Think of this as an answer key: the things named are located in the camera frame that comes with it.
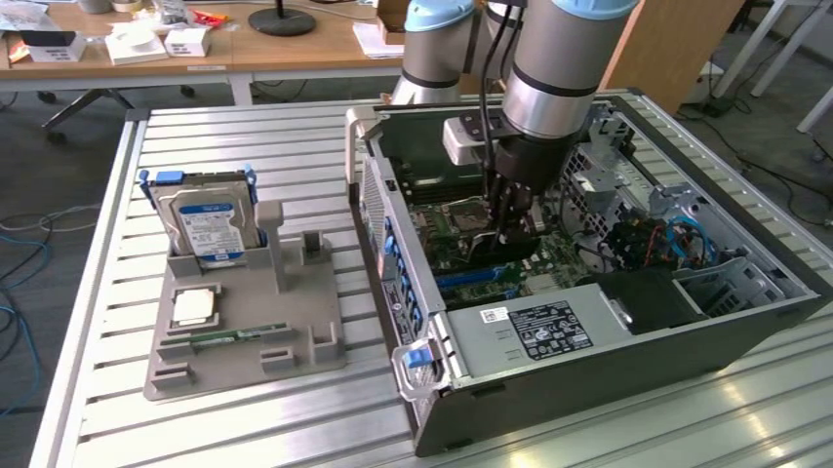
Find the small white labelled box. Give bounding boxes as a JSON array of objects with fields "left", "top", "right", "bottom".
[{"left": 163, "top": 27, "right": 214, "bottom": 59}]

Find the clear plastic bag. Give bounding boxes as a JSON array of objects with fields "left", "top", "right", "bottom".
[{"left": 155, "top": 0, "right": 191, "bottom": 25}]

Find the white table frame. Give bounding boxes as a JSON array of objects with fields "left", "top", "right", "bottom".
[{"left": 711, "top": 0, "right": 833, "bottom": 134}]

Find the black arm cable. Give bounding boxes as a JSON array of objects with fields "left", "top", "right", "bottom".
[{"left": 478, "top": 0, "right": 526, "bottom": 196}]

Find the black topped white box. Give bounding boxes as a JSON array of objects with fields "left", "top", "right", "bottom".
[{"left": 19, "top": 29, "right": 89, "bottom": 63}]

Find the black round lamp base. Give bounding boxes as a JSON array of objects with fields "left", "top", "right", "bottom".
[{"left": 247, "top": 0, "right": 320, "bottom": 37}]

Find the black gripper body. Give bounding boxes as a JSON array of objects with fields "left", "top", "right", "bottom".
[{"left": 492, "top": 136, "right": 576, "bottom": 192}]

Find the black wire bundle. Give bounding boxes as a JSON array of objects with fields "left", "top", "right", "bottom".
[{"left": 572, "top": 214, "right": 652, "bottom": 272}]

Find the blue expansion slot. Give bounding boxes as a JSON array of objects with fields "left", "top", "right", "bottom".
[{"left": 437, "top": 266, "right": 506, "bottom": 293}]

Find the white floor cable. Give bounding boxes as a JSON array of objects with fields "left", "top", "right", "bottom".
[{"left": 0, "top": 204, "right": 101, "bottom": 233}]

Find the white box with round roll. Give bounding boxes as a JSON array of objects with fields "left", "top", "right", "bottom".
[{"left": 105, "top": 22, "right": 171, "bottom": 66}]

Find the red packet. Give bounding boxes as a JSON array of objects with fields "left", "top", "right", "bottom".
[{"left": 193, "top": 10, "right": 231, "bottom": 31}]

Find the blue case latch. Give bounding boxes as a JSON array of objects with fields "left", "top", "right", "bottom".
[{"left": 402, "top": 343, "right": 436, "bottom": 374}]

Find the red wire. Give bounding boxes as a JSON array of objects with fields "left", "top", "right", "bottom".
[{"left": 644, "top": 221, "right": 672, "bottom": 267}]

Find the CPU socket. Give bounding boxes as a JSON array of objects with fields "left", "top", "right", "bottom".
[{"left": 442, "top": 198, "right": 492, "bottom": 236}]

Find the black power strip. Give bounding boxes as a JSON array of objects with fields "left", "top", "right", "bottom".
[{"left": 680, "top": 97, "right": 735, "bottom": 119}]

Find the green motherboard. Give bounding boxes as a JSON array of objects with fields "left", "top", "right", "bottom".
[{"left": 406, "top": 168, "right": 592, "bottom": 309}]

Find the silver CPU chip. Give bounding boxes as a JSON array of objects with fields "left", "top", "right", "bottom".
[{"left": 170, "top": 288, "right": 218, "bottom": 327}]

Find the white socket box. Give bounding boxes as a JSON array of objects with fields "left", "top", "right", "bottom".
[{"left": 700, "top": 62, "right": 725, "bottom": 94}]

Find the open dark grey PC case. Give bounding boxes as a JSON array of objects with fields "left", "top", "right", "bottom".
[{"left": 342, "top": 92, "right": 823, "bottom": 458}]

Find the wooden cabinet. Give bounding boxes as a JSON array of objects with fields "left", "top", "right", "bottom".
[{"left": 596, "top": 0, "right": 748, "bottom": 113}]

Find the blue floor cable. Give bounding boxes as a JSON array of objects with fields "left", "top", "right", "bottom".
[{"left": 0, "top": 233, "right": 51, "bottom": 416}]

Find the wooden desk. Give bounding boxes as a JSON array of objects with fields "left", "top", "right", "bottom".
[{"left": 0, "top": 0, "right": 509, "bottom": 94}]

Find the perforated metal disk bay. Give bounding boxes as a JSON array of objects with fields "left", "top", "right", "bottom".
[{"left": 560, "top": 104, "right": 659, "bottom": 236}]

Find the white paper stack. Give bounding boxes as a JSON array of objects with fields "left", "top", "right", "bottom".
[{"left": 352, "top": 21, "right": 406, "bottom": 59}]

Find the grey power supply unit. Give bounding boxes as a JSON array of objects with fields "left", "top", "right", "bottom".
[{"left": 445, "top": 285, "right": 637, "bottom": 379}]

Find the black chair base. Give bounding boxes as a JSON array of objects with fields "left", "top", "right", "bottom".
[{"left": 38, "top": 86, "right": 197, "bottom": 145}]

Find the brown cardboard box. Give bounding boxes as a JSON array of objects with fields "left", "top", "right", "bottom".
[{"left": 377, "top": 0, "right": 412, "bottom": 33}]

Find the blue wire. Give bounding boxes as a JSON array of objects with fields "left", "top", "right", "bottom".
[{"left": 668, "top": 214, "right": 717, "bottom": 268}]

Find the grey plastic parts rack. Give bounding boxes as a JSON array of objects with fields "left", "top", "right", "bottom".
[{"left": 141, "top": 199, "right": 350, "bottom": 404}]

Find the hard disk in blue carrier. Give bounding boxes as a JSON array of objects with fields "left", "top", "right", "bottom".
[{"left": 135, "top": 164, "right": 266, "bottom": 270}]

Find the open metal disk bay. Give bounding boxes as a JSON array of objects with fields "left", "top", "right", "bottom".
[{"left": 673, "top": 256, "right": 787, "bottom": 318}]

